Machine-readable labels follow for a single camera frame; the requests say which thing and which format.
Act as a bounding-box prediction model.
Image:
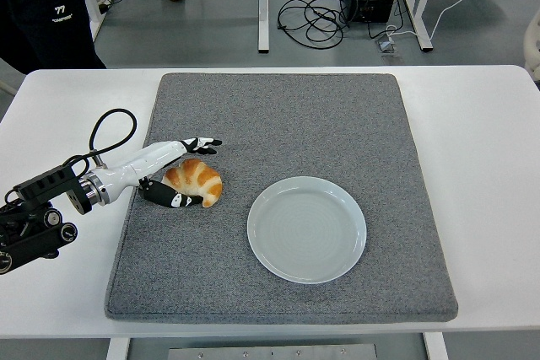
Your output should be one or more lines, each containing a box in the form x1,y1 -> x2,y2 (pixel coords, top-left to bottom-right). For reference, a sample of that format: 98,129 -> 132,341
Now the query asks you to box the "golden croissant bread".
162,158 -> 224,208

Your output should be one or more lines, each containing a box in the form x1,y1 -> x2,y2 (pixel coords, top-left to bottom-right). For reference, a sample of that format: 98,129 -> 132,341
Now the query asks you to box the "white rounded chair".
524,8 -> 540,81

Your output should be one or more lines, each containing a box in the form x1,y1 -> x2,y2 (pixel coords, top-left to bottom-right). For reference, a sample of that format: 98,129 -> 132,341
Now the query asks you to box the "short black floor cable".
97,0 -> 128,13

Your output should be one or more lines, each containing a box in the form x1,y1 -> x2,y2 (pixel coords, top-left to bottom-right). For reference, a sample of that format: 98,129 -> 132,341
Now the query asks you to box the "white cable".
386,0 -> 480,40

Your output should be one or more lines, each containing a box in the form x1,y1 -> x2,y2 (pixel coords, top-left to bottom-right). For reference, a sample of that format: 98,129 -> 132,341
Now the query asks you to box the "silver floor socket box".
375,37 -> 400,56

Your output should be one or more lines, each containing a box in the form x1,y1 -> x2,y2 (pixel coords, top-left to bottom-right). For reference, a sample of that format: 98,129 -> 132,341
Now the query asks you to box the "coiled black floor cable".
277,0 -> 351,48

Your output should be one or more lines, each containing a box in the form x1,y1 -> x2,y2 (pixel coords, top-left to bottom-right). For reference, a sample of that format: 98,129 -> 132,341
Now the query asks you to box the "white table leg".
423,331 -> 449,360
105,337 -> 131,360

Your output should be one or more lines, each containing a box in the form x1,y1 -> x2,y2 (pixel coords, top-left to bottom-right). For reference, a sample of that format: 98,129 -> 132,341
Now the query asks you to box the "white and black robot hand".
95,136 -> 223,210

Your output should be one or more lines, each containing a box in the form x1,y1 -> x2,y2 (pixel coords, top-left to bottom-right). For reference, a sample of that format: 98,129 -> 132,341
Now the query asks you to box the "pale grey round plate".
246,175 -> 368,285

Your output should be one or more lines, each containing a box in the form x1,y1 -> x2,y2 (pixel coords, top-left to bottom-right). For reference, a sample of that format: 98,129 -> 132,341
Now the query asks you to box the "grey fabric mat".
103,72 -> 460,326

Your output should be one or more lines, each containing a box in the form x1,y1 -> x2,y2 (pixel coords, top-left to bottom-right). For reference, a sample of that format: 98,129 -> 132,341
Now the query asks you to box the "grey metal plate with screws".
167,343 -> 380,360

